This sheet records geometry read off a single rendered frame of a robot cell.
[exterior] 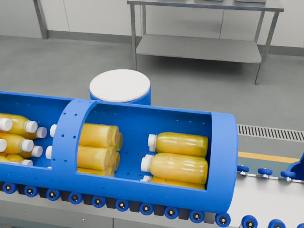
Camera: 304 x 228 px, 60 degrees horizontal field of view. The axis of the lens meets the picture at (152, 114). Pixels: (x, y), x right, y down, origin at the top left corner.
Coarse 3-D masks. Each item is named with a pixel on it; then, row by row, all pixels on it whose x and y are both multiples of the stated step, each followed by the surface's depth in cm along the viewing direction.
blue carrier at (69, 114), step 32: (0, 96) 92; (32, 96) 82; (64, 128) 69; (128, 128) 93; (160, 128) 91; (192, 128) 88; (224, 128) 67; (32, 160) 95; (64, 160) 68; (128, 160) 93; (224, 160) 63; (96, 192) 72; (128, 192) 69; (160, 192) 67; (192, 192) 65; (224, 192) 64
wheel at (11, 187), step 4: (4, 184) 85; (8, 184) 84; (12, 184) 84; (16, 184) 85; (4, 188) 85; (8, 188) 84; (12, 188) 84; (16, 188) 85; (8, 192) 84; (12, 192) 84
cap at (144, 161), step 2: (142, 158) 75; (144, 158) 74; (146, 158) 75; (148, 158) 75; (142, 160) 74; (144, 160) 74; (146, 160) 74; (142, 162) 73; (144, 162) 73; (146, 162) 74; (142, 164) 73; (144, 164) 73; (146, 164) 73; (142, 166) 73; (144, 166) 73; (146, 166) 73; (142, 168) 73; (144, 168) 73; (146, 168) 73; (142, 170) 74; (144, 170) 74; (146, 170) 74
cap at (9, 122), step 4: (0, 120) 81; (4, 120) 81; (8, 120) 82; (0, 124) 81; (4, 124) 81; (8, 124) 82; (12, 124) 84; (0, 128) 81; (4, 128) 81; (8, 128) 83
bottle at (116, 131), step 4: (100, 124) 85; (104, 124) 85; (112, 128) 83; (116, 128) 83; (116, 132) 85; (116, 136) 86; (112, 140) 82; (116, 140) 86; (112, 144) 83; (116, 144) 85
